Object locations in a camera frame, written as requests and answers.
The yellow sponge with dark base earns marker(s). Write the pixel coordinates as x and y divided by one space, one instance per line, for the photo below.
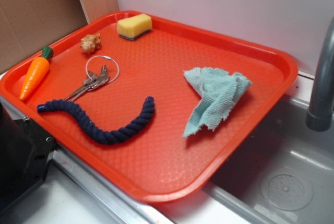
134 27

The grey toy sink basin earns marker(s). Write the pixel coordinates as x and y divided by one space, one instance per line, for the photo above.
281 173

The red plastic tray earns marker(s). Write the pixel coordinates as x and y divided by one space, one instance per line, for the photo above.
159 164

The orange toy carrot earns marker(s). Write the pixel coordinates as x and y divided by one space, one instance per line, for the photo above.
37 70

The light blue cloth rag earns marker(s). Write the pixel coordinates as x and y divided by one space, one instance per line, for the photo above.
219 91

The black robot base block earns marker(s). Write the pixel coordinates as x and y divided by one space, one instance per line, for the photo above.
26 150

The brown cardboard panel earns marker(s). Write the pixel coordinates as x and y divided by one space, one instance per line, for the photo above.
28 25

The tan spiral seashell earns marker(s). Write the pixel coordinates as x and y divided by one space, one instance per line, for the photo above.
90 43

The silver keys on wire ring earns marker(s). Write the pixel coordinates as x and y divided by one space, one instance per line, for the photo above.
94 81

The grey metal faucet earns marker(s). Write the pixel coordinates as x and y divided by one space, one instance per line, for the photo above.
320 110

